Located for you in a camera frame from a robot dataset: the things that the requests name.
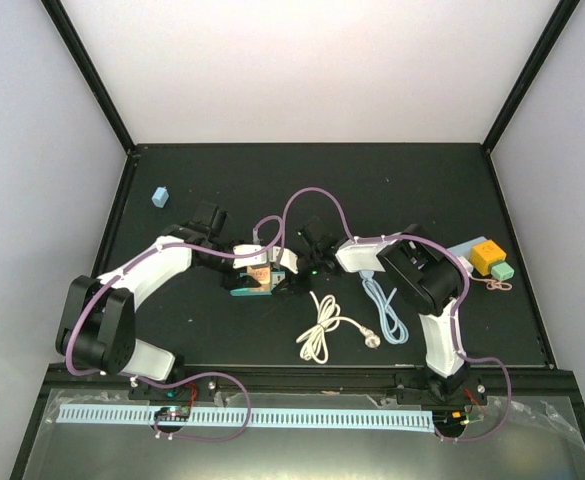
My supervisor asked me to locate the teal power strip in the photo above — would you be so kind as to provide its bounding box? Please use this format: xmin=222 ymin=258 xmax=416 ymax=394
xmin=230 ymin=269 xmax=286 ymax=297

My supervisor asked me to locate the peach dragon cube adapter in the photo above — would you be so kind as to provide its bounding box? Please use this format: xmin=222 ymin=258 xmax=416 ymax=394
xmin=246 ymin=266 xmax=272 ymax=291

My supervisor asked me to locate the white power cord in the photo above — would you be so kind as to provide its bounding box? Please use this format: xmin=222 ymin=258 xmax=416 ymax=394
xmin=296 ymin=291 xmax=382 ymax=365

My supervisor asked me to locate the light blue cord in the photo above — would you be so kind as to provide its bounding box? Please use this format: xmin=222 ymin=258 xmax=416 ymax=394
xmin=360 ymin=269 xmax=409 ymax=345

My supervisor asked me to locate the small blue plug adapter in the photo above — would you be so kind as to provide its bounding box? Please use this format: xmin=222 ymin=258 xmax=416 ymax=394
xmin=151 ymin=187 xmax=169 ymax=208

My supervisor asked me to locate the light blue power strip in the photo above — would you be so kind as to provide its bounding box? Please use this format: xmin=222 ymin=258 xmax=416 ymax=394
xmin=447 ymin=236 xmax=487 ymax=259

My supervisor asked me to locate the white usb charger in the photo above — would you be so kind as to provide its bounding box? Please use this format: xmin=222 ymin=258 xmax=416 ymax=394
xmin=458 ymin=256 xmax=474 ymax=274

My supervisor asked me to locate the yellow cube adapter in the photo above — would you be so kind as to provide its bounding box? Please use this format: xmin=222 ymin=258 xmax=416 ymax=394
xmin=470 ymin=240 xmax=507 ymax=276

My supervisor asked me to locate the pink thin cable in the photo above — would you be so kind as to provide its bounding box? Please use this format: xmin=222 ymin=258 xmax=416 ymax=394
xmin=471 ymin=274 xmax=514 ymax=293

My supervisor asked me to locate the green cube adapter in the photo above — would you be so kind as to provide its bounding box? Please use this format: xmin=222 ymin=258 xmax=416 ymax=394
xmin=490 ymin=261 xmax=514 ymax=282

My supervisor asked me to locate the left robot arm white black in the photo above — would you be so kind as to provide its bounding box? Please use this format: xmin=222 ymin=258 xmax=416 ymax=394
xmin=55 ymin=202 xmax=235 ymax=399

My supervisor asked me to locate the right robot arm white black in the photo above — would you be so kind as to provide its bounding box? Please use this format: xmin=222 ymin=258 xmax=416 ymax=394
xmin=274 ymin=222 xmax=469 ymax=403

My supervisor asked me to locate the left circuit board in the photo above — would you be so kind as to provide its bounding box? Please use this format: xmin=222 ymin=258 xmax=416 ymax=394
xmin=153 ymin=406 xmax=191 ymax=424

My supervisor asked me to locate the circuit board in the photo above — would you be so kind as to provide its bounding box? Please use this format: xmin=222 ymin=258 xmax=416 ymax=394
xmin=432 ymin=410 xmax=485 ymax=428
xmin=153 ymin=406 xmax=191 ymax=424

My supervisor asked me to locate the right circuit board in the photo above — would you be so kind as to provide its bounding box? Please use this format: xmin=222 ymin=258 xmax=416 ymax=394
xmin=432 ymin=410 xmax=485 ymax=428

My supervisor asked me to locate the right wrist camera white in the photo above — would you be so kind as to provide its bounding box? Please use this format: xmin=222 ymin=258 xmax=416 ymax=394
xmin=268 ymin=246 xmax=298 ymax=274

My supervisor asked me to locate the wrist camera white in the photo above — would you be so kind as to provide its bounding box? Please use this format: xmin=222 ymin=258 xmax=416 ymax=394
xmin=268 ymin=246 xmax=298 ymax=274
xmin=232 ymin=244 xmax=269 ymax=270

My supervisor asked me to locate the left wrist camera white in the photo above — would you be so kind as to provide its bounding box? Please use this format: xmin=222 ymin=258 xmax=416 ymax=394
xmin=232 ymin=244 xmax=269 ymax=270

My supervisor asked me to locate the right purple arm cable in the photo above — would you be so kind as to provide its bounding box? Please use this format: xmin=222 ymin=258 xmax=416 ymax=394
xmin=281 ymin=187 xmax=513 ymax=445

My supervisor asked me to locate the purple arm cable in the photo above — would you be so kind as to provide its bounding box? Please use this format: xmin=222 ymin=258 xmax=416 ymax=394
xmin=65 ymin=215 xmax=288 ymax=444
xmin=281 ymin=187 xmax=513 ymax=445

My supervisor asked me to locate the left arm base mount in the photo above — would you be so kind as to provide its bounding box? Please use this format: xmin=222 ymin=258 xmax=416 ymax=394
xmin=128 ymin=367 xmax=220 ymax=406

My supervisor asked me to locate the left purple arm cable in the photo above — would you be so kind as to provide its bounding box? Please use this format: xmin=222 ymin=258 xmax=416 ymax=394
xmin=65 ymin=215 xmax=288 ymax=444

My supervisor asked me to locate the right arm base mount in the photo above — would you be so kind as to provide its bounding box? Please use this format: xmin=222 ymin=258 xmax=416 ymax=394
xmin=393 ymin=368 xmax=487 ymax=408

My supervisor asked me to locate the light blue slotted cable duct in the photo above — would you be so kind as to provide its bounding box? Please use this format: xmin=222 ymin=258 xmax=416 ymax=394
xmin=56 ymin=404 xmax=435 ymax=433

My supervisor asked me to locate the left black frame post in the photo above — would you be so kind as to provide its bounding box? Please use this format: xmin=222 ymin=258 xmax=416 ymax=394
xmin=41 ymin=0 xmax=135 ymax=153

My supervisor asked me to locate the black frame post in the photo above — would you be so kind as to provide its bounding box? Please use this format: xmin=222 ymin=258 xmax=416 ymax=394
xmin=41 ymin=0 xmax=135 ymax=153
xmin=482 ymin=0 xmax=580 ymax=153

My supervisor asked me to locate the right black frame post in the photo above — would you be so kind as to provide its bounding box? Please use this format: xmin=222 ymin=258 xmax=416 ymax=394
xmin=482 ymin=0 xmax=580 ymax=153

